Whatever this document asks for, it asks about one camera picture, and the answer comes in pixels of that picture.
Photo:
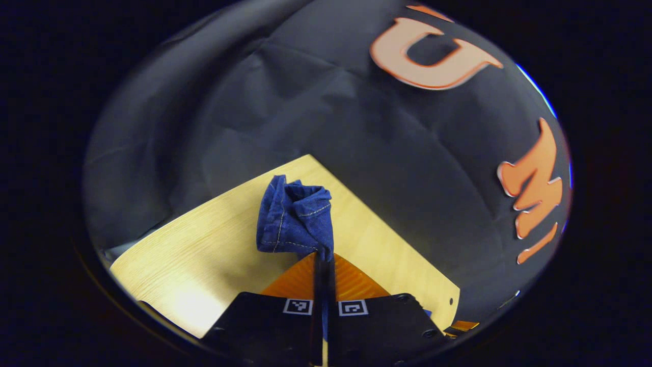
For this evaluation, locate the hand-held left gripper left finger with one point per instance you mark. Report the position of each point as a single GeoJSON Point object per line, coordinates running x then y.
{"type": "Point", "coordinates": [265, 326]}

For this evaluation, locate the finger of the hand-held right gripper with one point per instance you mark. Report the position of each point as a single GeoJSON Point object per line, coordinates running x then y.
{"type": "Point", "coordinates": [462, 325]}

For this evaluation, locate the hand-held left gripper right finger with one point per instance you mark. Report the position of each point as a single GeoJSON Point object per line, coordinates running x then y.
{"type": "Point", "coordinates": [382, 326]}

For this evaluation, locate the blue denim jeans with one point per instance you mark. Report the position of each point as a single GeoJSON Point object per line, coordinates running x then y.
{"type": "Point", "coordinates": [295, 219]}

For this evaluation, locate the black backdrop cloth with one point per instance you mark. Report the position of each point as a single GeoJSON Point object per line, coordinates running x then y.
{"type": "Point", "coordinates": [254, 102]}

